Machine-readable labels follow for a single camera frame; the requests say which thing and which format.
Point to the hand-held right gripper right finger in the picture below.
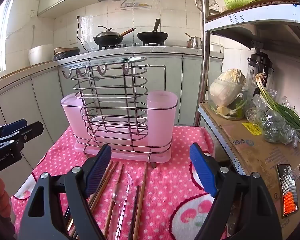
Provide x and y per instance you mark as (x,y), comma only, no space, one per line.
(202,171)

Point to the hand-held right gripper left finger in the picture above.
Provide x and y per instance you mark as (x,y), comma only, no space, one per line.
(98,171)

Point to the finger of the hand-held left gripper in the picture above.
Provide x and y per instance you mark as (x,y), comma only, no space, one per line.
(13,126)
(31,130)

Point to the brown wooden chopstick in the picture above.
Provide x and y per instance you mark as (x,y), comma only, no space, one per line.
(113,173)
(107,176)

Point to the light wooden chopstick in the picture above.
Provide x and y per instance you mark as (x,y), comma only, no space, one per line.
(143,187)
(117,185)

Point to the clear plastic spoon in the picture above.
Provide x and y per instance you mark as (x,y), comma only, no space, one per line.
(120,200)

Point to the dark wooden chopstick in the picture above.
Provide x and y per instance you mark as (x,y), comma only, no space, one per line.
(135,205)

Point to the person's left hand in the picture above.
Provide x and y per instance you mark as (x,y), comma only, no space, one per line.
(1,200)

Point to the pink polka-dot blanket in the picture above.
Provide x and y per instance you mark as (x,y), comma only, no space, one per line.
(165,180)

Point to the kitchen counter with cabinets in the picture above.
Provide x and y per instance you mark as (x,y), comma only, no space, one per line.
(40,92)

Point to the white rice cooker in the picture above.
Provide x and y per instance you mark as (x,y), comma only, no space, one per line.
(40,55)

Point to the plastic bag of greens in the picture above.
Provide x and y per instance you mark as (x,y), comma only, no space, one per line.
(272,127)

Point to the napa cabbage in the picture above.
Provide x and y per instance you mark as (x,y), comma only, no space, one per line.
(225,90)

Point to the clear plastic container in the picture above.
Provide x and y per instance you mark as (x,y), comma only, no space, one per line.
(248,97)

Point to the window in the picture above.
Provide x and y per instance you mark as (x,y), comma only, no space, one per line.
(2,35)

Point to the green onions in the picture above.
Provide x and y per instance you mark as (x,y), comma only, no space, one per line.
(285,110)

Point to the metal shelf rack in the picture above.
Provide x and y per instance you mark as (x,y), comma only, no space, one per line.
(204,55)

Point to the black wok with lid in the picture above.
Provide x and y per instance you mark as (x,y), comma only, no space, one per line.
(107,38)

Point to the black blender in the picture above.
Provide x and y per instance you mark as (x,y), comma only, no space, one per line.
(260,62)

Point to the white plastic box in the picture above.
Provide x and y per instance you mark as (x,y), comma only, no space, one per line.
(217,48)

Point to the metal kettle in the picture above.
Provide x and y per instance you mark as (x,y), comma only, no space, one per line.
(196,42)

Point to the gas stove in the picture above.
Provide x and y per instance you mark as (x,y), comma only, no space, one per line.
(130,45)

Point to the black frying pan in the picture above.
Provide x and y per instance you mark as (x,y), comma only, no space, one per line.
(152,37)

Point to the metal skimmer ladle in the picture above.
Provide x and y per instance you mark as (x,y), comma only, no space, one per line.
(200,1)

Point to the glass wall shelf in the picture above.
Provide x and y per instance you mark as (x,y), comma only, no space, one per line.
(135,6)

